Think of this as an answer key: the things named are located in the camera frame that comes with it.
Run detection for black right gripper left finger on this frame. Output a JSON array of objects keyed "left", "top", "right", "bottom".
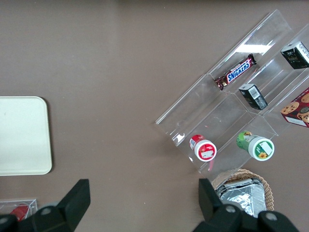
[{"left": 0, "top": 178, "right": 91, "bottom": 232}]

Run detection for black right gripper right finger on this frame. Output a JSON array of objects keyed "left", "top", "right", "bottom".
[{"left": 193, "top": 178, "right": 299, "bottom": 232}]

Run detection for light wicker basket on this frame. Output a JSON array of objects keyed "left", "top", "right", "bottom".
[{"left": 211, "top": 168, "right": 273, "bottom": 212}]

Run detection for cream plastic serving tray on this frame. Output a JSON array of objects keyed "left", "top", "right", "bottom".
[{"left": 0, "top": 96, "right": 53, "bottom": 176}]

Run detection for silver foil food package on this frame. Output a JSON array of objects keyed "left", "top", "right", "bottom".
[{"left": 215, "top": 177, "right": 267, "bottom": 218}]

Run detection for clear acrylic bottle rack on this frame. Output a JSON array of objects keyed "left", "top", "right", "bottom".
[{"left": 0, "top": 198, "right": 38, "bottom": 218}]

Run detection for red white-lidded cup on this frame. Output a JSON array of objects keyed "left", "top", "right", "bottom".
[{"left": 189, "top": 134, "right": 217, "bottom": 162}]

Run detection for red cola bottle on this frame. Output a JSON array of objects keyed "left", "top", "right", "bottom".
[{"left": 9, "top": 204, "right": 31, "bottom": 222}]

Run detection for green white-lidded cup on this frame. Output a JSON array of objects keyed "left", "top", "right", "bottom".
[{"left": 236, "top": 131, "right": 275, "bottom": 161}]

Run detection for clear acrylic tiered stand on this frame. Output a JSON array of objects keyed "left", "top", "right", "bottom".
[{"left": 154, "top": 9, "right": 309, "bottom": 174}]

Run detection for small black barcode box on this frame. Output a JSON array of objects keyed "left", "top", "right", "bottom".
[{"left": 238, "top": 83, "right": 268, "bottom": 111}]

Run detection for red chocolate chip cookie box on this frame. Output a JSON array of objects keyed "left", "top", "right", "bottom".
[{"left": 280, "top": 87, "right": 309, "bottom": 128}]

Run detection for Snickers chocolate bar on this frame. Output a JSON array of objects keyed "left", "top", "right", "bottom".
[{"left": 214, "top": 53, "right": 257, "bottom": 91}]

